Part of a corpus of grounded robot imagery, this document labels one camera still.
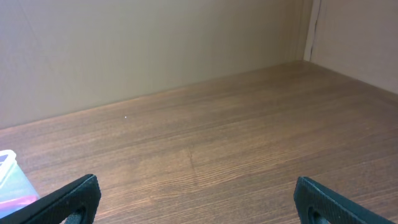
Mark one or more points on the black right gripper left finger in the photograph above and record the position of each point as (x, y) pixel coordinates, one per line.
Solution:
(76, 202)

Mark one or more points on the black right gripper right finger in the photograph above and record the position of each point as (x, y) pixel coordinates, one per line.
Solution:
(316, 203)

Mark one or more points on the clear plastic container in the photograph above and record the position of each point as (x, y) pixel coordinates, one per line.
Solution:
(14, 183)

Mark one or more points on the red handled snips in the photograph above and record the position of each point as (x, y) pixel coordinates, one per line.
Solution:
(18, 202)

